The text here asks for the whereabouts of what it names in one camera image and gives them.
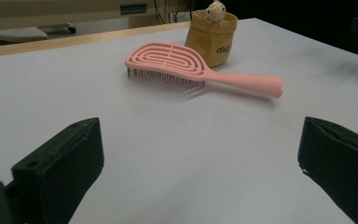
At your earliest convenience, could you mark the bundle of black wall cables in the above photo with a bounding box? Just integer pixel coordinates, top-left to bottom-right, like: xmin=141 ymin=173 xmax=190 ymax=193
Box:
xmin=153 ymin=0 xmax=197 ymax=24

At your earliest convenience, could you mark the small cream toy figure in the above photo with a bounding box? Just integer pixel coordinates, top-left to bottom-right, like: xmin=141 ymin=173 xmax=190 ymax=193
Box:
xmin=204 ymin=0 xmax=227 ymax=26

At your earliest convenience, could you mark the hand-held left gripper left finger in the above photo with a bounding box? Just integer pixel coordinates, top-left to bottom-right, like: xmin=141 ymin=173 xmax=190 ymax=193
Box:
xmin=11 ymin=117 xmax=104 ymax=224

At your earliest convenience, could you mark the pink hairbrush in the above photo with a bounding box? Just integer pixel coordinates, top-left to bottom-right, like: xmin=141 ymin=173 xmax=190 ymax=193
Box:
xmin=124 ymin=41 xmax=284 ymax=100

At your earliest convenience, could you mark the light wooden desk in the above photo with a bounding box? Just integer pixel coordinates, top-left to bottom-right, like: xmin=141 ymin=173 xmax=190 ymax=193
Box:
xmin=0 ymin=0 xmax=197 ymax=31

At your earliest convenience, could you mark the white wheeled base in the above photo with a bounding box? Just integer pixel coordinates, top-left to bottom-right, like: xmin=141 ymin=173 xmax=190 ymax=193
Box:
xmin=0 ymin=22 xmax=77 ymax=45

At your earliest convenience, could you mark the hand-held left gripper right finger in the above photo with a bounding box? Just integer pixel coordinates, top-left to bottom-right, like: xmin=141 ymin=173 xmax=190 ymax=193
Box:
xmin=297 ymin=116 xmax=358 ymax=224

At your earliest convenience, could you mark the brown plush toy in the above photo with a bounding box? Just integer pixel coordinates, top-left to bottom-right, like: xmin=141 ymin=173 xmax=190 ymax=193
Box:
xmin=185 ymin=8 xmax=239 ymax=69

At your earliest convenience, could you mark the black curtain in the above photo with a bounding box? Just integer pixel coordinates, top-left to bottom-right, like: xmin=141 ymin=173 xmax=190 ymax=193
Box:
xmin=195 ymin=0 xmax=358 ymax=61

